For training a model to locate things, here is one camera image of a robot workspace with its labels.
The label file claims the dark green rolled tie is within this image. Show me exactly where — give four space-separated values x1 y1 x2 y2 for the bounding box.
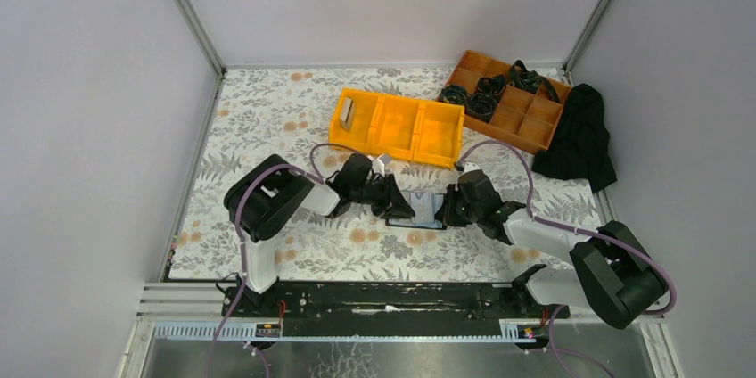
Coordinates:
507 60 561 103

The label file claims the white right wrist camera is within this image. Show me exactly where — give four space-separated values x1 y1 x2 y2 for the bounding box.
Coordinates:
455 161 481 175

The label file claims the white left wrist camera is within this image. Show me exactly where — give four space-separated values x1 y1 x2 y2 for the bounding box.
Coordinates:
371 153 393 177

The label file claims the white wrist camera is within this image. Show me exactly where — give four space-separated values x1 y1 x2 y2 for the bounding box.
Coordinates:
455 161 481 175
371 153 393 177

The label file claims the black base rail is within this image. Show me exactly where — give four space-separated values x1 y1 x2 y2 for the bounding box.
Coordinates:
221 281 570 338

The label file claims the black leather card holder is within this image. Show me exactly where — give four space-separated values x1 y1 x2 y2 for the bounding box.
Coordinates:
384 191 447 230

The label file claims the blue yellow rolled tie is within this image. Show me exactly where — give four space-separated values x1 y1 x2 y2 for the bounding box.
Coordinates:
439 84 468 106

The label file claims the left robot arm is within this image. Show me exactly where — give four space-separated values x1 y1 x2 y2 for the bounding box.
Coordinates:
223 153 415 294

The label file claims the dark floral rolled tie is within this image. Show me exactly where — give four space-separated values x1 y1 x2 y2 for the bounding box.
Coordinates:
465 93 498 123

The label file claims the wooden compartment organizer tray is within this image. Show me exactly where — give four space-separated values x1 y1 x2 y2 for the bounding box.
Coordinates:
441 50 571 154

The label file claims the black cloth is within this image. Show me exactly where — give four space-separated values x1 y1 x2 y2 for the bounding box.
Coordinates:
531 83 617 193

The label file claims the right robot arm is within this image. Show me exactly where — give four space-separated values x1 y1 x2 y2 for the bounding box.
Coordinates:
435 168 675 329

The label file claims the black rolled tie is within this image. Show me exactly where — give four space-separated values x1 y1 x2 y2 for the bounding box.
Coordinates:
475 74 507 102

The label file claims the grey card in bin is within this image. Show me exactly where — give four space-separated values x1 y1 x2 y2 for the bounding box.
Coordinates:
339 97 356 132

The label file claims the yellow plastic divided bin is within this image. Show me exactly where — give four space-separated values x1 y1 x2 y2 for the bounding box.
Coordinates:
328 88 464 168

